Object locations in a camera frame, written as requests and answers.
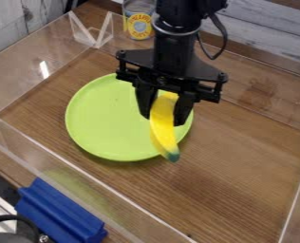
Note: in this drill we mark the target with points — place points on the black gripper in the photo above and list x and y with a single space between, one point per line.
171 67

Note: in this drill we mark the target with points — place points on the yellow toy banana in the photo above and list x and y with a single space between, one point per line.
163 134

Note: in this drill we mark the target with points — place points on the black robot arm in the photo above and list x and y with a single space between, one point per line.
187 14

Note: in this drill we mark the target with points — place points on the green round plate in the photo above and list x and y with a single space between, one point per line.
105 125

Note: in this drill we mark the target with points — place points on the blue plastic block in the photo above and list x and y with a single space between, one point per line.
60 217

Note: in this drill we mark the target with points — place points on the clear acrylic corner bracket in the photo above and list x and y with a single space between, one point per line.
93 37

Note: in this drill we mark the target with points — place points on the clear acrylic enclosure wall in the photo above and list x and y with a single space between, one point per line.
226 194

